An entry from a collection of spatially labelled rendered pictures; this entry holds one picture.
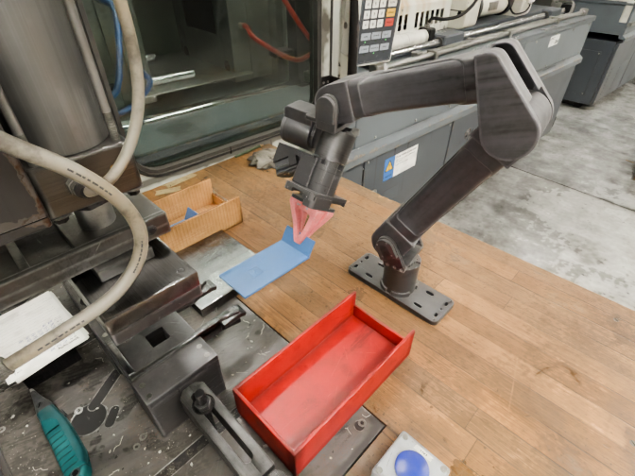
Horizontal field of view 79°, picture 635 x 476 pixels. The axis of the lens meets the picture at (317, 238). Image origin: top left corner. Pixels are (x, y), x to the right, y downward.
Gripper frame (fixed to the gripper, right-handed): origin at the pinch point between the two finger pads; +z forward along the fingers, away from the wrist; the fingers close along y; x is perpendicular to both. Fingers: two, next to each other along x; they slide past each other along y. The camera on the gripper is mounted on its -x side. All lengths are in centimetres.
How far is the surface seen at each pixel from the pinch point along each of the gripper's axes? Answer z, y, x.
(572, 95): -155, -420, -53
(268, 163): -6.0, -26.9, -40.2
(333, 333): 11.5, -1.0, 12.9
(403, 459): 14.0, 8.9, 32.9
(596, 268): -9, -207, 41
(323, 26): -50, -43, -53
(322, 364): 14.3, 3.6, 15.6
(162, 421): 23.1, 24.0, 8.1
